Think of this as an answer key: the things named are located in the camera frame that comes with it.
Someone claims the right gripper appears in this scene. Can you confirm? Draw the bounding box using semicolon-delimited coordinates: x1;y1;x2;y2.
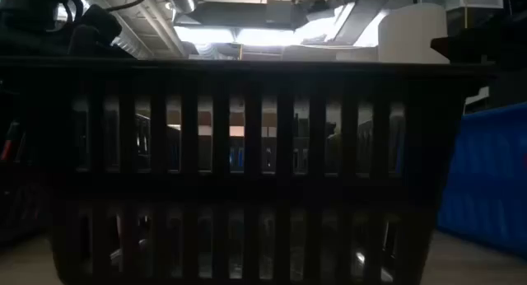
430;11;527;68

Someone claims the blue plastic basket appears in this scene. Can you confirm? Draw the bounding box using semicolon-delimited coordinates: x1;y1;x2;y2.
436;102;527;259

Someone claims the red plastic basket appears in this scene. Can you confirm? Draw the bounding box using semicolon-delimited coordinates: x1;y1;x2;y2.
0;124;17;162

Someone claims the white shade table lamp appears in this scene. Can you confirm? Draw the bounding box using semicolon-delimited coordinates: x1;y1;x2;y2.
377;2;450;65

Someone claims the grey ceiling box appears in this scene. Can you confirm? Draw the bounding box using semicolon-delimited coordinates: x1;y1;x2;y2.
265;0;298;27

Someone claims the corrugated silver ceiling duct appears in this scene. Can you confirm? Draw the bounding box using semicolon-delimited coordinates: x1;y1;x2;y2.
109;31;143;58

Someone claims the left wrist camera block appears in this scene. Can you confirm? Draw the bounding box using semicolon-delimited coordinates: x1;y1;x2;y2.
68;3;124;58

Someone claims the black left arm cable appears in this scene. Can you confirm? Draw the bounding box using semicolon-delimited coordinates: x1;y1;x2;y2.
105;0;154;13

